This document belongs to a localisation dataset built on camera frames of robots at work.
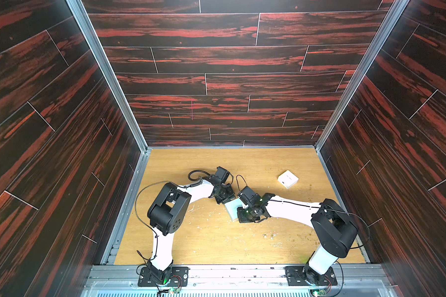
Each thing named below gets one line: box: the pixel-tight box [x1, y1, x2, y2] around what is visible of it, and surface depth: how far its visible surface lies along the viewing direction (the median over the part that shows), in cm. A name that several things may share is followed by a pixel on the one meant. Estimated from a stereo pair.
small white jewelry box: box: [277, 169, 299, 190], surface depth 103 cm
